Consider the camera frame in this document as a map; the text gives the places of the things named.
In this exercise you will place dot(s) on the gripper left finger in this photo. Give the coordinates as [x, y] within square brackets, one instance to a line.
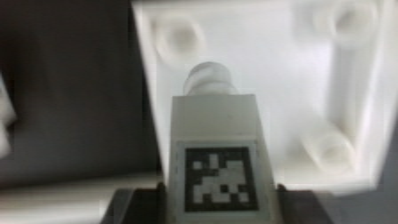
[138, 206]

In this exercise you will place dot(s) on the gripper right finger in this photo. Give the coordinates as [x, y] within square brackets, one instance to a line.
[301, 207]

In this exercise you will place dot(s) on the white table leg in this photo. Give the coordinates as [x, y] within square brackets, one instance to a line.
[221, 190]

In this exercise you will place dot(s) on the white square table top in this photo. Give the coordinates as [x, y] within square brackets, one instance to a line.
[271, 74]

